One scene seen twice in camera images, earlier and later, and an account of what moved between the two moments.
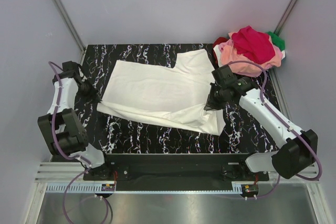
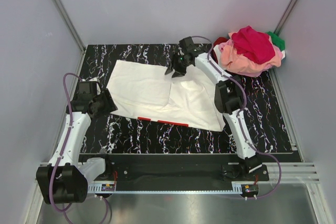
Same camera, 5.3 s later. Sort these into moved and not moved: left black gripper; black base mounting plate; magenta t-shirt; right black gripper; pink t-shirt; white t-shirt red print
Moved: right black gripper; left black gripper
Not moved: pink t-shirt; black base mounting plate; magenta t-shirt; white t-shirt red print
